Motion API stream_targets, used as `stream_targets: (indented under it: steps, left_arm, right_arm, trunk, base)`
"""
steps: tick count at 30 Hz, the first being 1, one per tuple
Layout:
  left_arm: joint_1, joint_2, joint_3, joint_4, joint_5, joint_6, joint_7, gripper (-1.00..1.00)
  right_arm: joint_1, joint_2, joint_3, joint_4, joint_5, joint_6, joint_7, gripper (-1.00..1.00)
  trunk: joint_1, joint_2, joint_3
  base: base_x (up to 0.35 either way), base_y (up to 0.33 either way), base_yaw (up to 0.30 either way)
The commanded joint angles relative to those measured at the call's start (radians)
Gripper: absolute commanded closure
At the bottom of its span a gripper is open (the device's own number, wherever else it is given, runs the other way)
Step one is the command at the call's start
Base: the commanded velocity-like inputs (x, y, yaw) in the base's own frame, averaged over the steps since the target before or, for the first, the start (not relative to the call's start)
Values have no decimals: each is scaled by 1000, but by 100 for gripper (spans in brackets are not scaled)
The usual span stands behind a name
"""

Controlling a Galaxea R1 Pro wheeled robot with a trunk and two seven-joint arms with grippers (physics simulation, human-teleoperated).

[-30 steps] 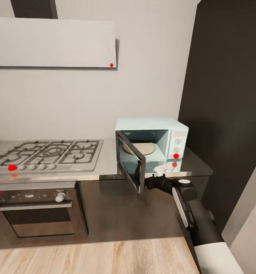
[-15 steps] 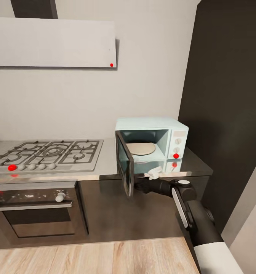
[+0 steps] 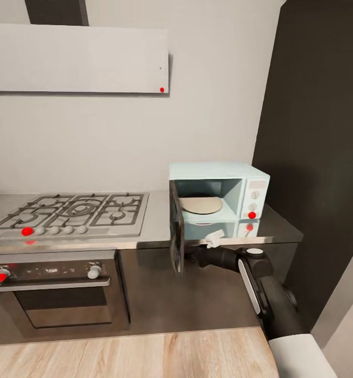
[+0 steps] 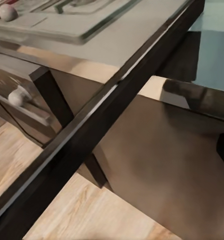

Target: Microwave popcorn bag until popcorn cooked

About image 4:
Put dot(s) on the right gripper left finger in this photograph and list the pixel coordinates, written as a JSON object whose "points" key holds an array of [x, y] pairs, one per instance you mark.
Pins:
{"points": [[8, 150]]}

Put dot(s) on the microwave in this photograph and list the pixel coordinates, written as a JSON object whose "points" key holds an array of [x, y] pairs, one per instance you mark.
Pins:
{"points": [[68, 70]]}

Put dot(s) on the oven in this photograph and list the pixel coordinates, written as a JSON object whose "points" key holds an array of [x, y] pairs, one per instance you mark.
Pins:
{"points": [[91, 170]]}

